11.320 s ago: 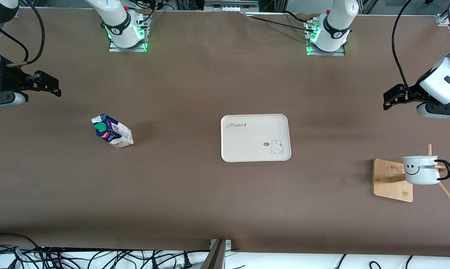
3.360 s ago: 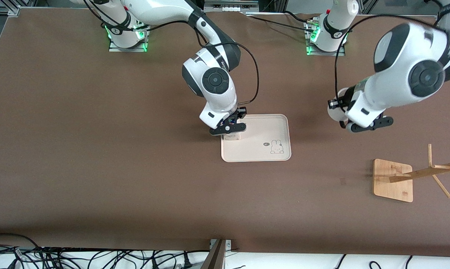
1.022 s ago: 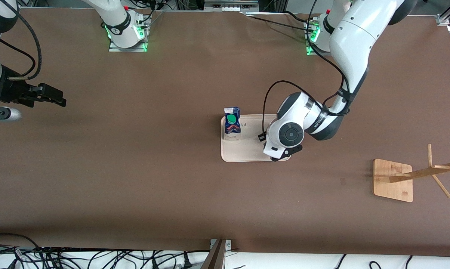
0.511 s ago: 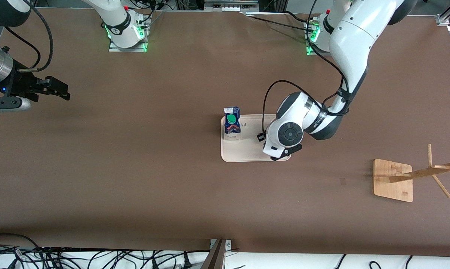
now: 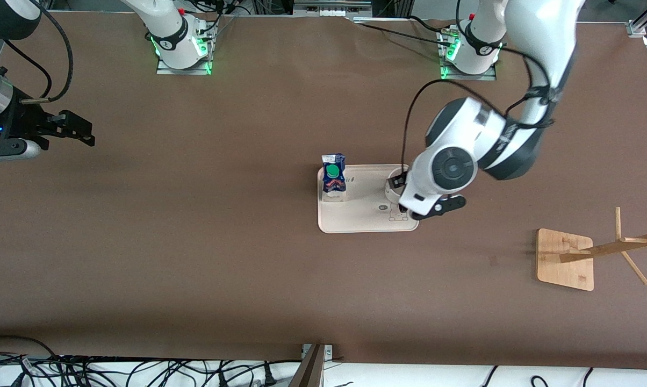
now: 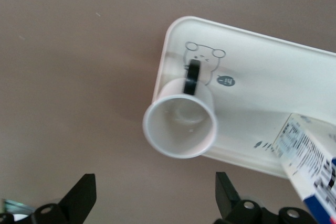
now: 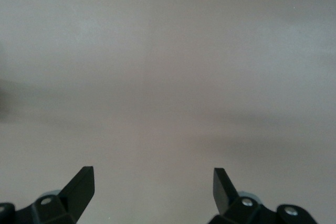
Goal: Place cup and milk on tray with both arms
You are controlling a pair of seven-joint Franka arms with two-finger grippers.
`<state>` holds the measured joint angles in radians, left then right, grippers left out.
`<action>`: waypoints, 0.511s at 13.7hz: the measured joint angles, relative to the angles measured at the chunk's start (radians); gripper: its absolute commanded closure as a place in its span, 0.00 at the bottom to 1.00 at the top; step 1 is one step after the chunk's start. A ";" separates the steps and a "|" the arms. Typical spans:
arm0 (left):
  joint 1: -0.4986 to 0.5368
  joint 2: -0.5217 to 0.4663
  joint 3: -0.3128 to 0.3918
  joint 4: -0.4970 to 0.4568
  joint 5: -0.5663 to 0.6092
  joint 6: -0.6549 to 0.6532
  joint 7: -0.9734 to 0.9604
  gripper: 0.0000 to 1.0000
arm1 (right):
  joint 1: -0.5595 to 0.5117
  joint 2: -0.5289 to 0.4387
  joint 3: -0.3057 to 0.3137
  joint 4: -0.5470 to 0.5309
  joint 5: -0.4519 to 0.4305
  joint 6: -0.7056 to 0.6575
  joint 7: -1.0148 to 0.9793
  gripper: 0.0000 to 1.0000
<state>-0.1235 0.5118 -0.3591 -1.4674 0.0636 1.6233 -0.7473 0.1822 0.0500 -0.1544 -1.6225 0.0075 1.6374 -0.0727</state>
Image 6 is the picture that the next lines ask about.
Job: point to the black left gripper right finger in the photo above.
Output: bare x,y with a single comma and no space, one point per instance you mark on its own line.
228,205

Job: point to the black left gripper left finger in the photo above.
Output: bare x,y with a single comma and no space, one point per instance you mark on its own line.
76,203

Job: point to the white smiley face mug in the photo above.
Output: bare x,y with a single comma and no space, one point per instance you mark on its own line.
178,129

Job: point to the blue white milk carton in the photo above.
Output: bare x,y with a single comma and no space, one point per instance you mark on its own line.
309,161

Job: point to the cream rabbit print tray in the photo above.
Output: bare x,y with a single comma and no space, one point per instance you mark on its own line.
262,72

